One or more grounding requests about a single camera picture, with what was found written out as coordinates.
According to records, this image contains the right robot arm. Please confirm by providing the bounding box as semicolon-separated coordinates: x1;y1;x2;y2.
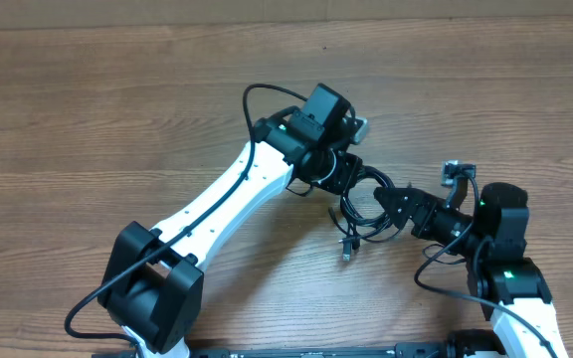
374;176;568;357

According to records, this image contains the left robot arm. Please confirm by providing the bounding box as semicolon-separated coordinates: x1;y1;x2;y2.
97;84;369;357

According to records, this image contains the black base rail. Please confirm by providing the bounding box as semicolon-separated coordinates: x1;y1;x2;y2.
92;341;506;358

